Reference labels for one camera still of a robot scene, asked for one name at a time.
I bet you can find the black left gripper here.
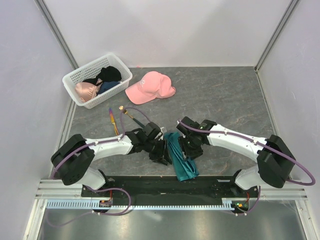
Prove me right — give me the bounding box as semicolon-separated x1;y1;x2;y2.
143;137;172;166

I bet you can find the teal satin napkin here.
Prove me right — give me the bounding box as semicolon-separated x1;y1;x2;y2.
164;132;199;182

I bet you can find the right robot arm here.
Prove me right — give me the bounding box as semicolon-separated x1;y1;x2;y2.
176;116;295;197

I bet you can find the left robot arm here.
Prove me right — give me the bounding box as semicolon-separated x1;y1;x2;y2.
50;122;172;197

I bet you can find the pink baseball cap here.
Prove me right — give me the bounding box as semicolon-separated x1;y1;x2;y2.
125;71;176;105

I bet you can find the navy cloth in basket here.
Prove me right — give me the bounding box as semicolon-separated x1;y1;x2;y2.
97;81;121;95

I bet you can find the white plastic basket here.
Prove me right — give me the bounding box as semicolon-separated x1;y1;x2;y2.
62;53;133;110

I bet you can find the black cloth in basket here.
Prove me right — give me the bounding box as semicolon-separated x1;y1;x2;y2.
96;66;122;82

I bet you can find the pink cloth in basket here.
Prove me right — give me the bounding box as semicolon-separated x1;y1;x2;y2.
75;82;100;103

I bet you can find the black mounting base plate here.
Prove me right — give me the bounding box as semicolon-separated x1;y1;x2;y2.
81;174;260;201

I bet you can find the light blue cable duct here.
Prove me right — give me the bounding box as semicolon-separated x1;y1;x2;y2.
46;199;235;211

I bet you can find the aluminium frame rail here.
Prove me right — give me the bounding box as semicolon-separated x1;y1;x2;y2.
260;182;308;201

